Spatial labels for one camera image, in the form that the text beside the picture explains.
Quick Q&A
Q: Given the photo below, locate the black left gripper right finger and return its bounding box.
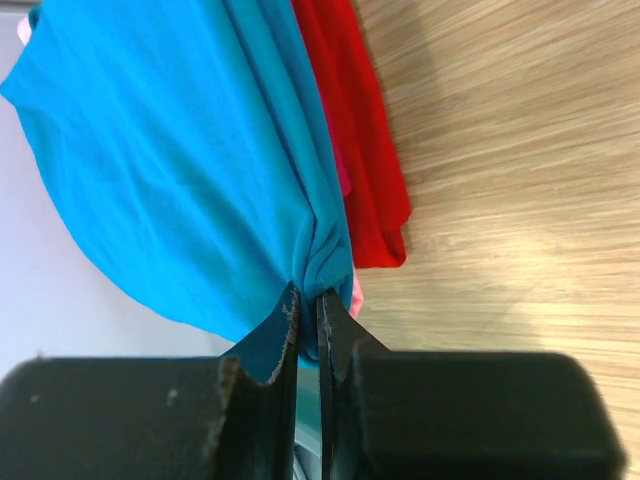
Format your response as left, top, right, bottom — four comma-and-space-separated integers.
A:
316, 291, 627, 479

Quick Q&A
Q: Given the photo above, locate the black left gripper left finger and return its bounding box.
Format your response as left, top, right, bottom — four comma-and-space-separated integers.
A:
1, 286, 300, 479

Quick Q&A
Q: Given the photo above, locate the blue t shirt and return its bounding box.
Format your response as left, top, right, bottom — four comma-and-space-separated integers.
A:
1, 1, 353, 365

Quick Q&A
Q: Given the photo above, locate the pink folded t shirt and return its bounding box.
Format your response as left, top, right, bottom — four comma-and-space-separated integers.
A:
17, 13, 364, 318

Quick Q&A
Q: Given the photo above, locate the red folded t shirt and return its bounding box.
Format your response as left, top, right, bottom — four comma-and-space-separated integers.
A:
293, 1, 411, 268

